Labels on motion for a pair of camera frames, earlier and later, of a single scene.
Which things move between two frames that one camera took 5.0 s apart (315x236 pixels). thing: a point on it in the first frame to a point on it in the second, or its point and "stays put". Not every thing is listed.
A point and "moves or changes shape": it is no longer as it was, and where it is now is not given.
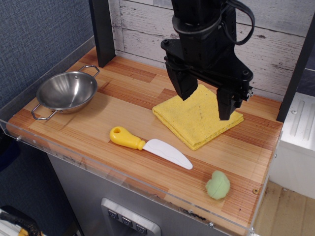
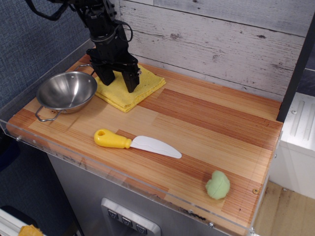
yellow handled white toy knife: (156, 146) moves or changes shape
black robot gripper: (211, 53) to (111, 49)
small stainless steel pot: (65, 92) stays put
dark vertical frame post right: (307, 47) stays put
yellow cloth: (196, 119) to (116, 94)
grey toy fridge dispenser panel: (118, 221) stays put
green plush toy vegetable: (218, 186) stays put
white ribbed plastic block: (293, 164) stays put
